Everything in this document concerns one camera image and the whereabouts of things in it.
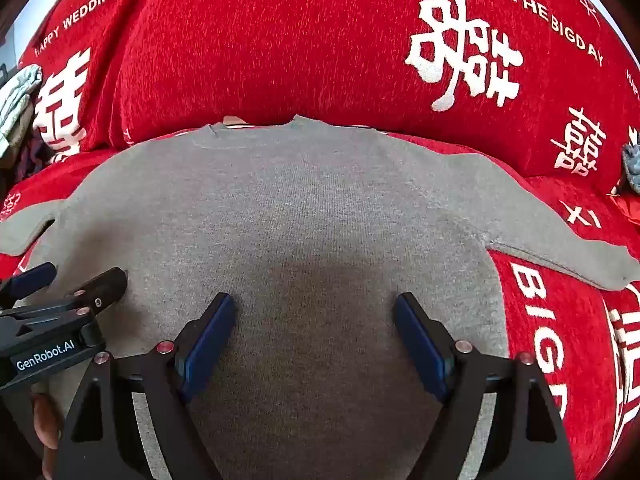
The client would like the red embroidered cloth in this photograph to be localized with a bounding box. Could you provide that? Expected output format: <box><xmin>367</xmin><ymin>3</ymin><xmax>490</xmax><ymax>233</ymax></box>
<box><xmin>607</xmin><ymin>187</ymin><xmax>640</xmax><ymax>233</ymax></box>

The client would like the person's left hand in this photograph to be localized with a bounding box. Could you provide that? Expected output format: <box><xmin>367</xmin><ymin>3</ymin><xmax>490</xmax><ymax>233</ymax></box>
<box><xmin>30</xmin><ymin>396</ymin><xmax>65</xmax><ymax>480</ymax></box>

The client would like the red printed sofa cover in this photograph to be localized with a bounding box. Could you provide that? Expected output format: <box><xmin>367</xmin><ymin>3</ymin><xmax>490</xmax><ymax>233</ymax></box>
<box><xmin>0</xmin><ymin>0</ymin><xmax>640</xmax><ymax>480</ymax></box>

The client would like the pale striped cloth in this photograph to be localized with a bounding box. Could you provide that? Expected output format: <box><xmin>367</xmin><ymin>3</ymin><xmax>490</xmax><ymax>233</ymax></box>
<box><xmin>0</xmin><ymin>65</ymin><xmax>43</xmax><ymax>153</ymax></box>

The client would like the dark patterned cloth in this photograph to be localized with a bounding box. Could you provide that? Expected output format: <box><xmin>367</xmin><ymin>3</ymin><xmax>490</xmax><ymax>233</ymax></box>
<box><xmin>15</xmin><ymin>130</ymin><xmax>56</xmax><ymax>186</ymax></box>

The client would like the grey-blue cloth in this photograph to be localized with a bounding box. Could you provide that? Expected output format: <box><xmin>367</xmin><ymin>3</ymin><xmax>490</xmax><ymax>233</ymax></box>
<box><xmin>621</xmin><ymin>130</ymin><xmax>640</xmax><ymax>188</ymax></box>

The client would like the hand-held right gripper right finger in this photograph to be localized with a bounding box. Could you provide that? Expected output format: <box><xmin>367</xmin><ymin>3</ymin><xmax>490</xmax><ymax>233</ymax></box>
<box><xmin>394</xmin><ymin>292</ymin><xmax>576</xmax><ymax>480</ymax></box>

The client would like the grey knit sweater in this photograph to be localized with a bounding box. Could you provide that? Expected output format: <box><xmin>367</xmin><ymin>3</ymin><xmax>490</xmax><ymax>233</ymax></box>
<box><xmin>0</xmin><ymin>114</ymin><xmax>640</xmax><ymax>480</ymax></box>

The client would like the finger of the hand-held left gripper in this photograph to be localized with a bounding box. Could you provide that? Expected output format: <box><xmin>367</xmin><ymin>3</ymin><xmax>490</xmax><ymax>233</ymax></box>
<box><xmin>0</xmin><ymin>261</ymin><xmax>57</xmax><ymax>308</ymax></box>
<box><xmin>0</xmin><ymin>267</ymin><xmax>128</xmax><ymax>333</ymax></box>

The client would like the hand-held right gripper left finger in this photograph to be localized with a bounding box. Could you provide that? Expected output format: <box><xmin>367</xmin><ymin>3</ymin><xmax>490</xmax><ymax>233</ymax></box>
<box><xmin>54</xmin><ymin>292</ymin><xmax>237</xmax><ymax>480</ymax></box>

